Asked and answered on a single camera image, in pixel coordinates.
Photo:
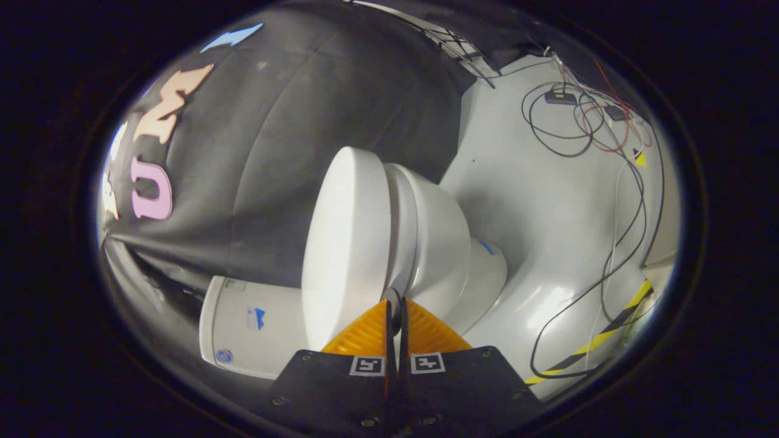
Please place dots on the white ceramic toilet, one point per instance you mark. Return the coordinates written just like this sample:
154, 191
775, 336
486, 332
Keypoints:
444, 243

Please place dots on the white toilet lid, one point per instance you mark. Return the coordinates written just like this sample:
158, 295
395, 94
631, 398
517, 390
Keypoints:
341, 243

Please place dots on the yellow black floor tape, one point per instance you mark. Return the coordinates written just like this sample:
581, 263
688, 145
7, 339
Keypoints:
602, 334

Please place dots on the yellow triangle floor sticker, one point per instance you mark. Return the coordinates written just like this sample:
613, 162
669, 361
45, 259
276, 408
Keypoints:
639, 159

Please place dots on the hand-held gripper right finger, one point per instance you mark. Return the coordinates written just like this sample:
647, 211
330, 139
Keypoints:
462, 383

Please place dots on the black backdrop cloth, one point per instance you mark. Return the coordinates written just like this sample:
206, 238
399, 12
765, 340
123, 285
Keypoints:
152, 286
487, 30
274, 152

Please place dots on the small black adapter box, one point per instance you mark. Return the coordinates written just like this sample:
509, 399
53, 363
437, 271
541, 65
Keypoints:
614, 112
560, 97

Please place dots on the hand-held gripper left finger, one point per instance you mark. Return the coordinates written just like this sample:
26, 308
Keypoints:
341, 383

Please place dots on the white toilet tank cover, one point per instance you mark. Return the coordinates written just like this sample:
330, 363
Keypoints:
208, 322

